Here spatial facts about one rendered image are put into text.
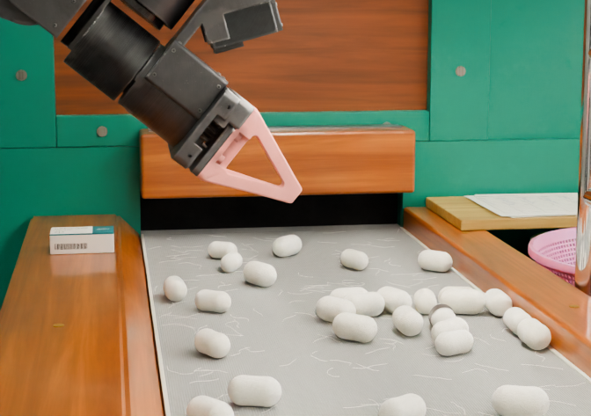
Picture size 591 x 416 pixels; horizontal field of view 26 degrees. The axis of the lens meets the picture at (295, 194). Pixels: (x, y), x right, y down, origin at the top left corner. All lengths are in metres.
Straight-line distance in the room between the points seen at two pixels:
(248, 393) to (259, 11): 0.29
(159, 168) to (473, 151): 0.37
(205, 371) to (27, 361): 0.13
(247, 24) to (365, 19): 0.51
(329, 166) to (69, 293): 0.42
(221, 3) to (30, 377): 0.31
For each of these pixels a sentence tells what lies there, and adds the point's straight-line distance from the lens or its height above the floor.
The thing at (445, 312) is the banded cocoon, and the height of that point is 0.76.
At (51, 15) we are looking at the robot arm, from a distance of 0.93.
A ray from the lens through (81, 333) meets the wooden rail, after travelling 0.95.
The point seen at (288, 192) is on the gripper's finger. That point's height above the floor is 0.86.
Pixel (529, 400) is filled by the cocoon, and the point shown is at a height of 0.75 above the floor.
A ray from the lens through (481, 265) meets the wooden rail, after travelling 1.18.
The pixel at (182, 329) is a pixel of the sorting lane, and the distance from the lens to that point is 1.05.
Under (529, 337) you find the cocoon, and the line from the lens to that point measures 0.99.
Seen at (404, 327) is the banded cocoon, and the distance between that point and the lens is 1.02.
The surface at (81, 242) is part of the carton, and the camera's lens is 1.23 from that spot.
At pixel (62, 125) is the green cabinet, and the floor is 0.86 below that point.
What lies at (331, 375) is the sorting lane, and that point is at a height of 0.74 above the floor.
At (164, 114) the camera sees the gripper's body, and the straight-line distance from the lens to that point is 0.95.
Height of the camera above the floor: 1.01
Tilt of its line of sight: 9 degrees down
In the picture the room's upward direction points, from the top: straight up
